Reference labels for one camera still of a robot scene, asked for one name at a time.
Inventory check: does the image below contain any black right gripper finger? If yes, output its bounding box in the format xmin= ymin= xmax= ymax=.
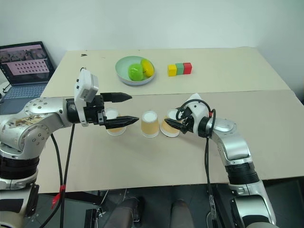
xmin=164 ymin=118 xmax=186 ymax=132

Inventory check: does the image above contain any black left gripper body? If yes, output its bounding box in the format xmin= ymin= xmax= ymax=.
xmin=83 ymin=94 xmax=107 ymax=126

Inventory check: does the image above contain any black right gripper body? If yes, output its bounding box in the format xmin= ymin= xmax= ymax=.
xmin=177 ymin=107 xmax=195 ymax=134

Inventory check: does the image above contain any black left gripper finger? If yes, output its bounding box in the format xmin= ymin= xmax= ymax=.
xmin=101 ymin=92 xmax=133 ymax=104
xmin=104 ymin=115 xmax=140 ymax=130

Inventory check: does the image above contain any tan paper cup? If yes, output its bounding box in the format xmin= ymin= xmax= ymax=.
xmin=160 ymin=109 xmax=182 ymax=138
xmin=104 ymin=107 xmax=127 ymax=137
xmin=140 ymin=110 xmax=160 ymax=139

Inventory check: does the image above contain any pale green bowl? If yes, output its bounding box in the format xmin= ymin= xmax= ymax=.
xmin=115 ymin=55 xmax=157 ymax=87

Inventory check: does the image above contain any green plastic toy fruit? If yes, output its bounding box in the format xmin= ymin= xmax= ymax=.
xmin=127 ymin=62 xmax=144 ymax=81

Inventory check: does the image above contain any yellow plastic toy fruit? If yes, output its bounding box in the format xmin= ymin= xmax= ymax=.
xmin=140 ymin=58 xmax=155 ymax=77

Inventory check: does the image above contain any yellow cube block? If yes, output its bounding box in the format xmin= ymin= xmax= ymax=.
xmin=167 ymin=64 xmax=178 ymax=77

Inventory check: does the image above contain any red cube block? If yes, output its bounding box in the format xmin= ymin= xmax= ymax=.
xmin=182 ymin=62 xmax=193 ymax=75

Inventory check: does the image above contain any open blue laptop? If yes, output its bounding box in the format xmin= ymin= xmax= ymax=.
xmin=0 ymin=41 xmax=57 ymax=115

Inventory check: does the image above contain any dark rounded shape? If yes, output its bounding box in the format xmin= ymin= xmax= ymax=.
xmin=111 ymin=198 xmax=146 ymax=228
xmin=170 ymin=199 xmax=195 ymax=228

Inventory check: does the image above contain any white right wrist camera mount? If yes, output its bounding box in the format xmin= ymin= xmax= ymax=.
xmin=176 ymin=93 xmax=211 ymax=136

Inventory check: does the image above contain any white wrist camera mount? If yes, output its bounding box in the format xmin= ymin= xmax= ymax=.
xmin=73 ymin=68 xmax=100 ymax=127
xmin=176 ymin=93 xmax=211 ymax=136

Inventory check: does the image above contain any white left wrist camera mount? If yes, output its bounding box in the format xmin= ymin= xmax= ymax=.
xmin=73 ymin=68 xmax=100 ymax=127

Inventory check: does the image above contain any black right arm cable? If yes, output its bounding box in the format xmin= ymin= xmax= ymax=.
xmin=175 ymin=98 xmax=218 ymax=228

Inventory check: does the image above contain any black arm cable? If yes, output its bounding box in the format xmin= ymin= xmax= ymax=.
xmin=58 ymin=122 xmax=76 ymax=228
xmin=39 ymin=133 xmax=65 ymax=228
xmin=175 ymin=98 xmax=218 ymax=228

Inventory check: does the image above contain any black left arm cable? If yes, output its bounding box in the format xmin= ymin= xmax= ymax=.
xmin=39 ymin=133 xmax=65 ymax=228
xmin=58 ymin=122 xmax=76 ymax=228

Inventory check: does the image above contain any red tape on cable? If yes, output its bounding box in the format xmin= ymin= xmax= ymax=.
xmin=51 ymin=183 xmax=66 ymax=210

